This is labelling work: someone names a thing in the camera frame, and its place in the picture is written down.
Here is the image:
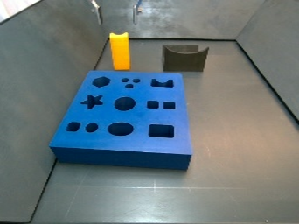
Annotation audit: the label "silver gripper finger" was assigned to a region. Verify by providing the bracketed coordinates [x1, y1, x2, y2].
[133, 0, 142, 25]

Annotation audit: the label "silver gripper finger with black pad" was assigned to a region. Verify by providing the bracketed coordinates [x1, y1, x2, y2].
[89, 0, 102, 25]

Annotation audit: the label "yellow arch block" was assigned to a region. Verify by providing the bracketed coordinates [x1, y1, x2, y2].
[109, 32, 130, 70]

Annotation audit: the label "blue foam shape board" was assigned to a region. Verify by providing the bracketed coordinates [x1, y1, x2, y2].
[49, 71, 192, 170]

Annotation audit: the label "black curved holder stand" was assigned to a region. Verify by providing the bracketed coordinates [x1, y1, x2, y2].
[162, 45, 209, 72]

